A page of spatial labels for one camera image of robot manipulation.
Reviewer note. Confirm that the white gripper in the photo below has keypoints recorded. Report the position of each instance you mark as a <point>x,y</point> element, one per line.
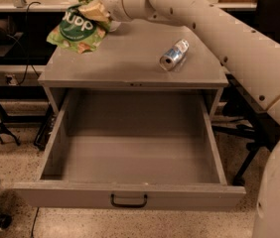
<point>112,0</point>

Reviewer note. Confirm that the black drawer handle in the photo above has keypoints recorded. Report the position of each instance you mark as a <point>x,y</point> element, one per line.
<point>128,202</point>

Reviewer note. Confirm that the open grey top drawer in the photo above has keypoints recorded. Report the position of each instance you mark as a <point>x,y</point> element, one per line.
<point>132,143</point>

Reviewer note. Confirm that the white bowl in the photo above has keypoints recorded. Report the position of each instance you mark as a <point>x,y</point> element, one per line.
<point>114,26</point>

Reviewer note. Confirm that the silver blue soda can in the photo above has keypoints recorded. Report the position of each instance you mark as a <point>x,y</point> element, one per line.
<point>174,55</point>

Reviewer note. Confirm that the grey drawer cabinet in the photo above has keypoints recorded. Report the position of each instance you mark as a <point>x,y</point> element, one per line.
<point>128,58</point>

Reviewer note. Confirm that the wall power outlet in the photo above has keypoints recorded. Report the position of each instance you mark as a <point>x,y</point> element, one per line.
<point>11,79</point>

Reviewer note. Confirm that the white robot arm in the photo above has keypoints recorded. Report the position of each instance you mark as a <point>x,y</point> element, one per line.
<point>252,58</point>

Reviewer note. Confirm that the green rice chip bag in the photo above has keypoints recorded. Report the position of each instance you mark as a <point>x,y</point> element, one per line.
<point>77,33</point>

